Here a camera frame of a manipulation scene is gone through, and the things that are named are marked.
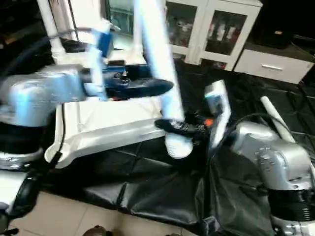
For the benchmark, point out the white drawer unit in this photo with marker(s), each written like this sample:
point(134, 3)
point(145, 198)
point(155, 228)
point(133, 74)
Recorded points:
point(273, 64)

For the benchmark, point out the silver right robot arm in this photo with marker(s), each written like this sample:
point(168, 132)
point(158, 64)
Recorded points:
point(275, 157)

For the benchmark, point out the white glass door cabinet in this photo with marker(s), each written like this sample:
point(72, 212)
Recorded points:
point(211, 29)

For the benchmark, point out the black left robot foot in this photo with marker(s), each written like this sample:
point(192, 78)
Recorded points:
point(98, 231)

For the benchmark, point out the black table mat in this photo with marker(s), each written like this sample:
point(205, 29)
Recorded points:
point(162, 187)

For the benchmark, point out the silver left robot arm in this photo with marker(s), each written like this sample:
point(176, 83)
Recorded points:
point(34, 103)

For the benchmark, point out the white plastic table top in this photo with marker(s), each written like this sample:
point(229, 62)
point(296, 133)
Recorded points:
point(108, 123)

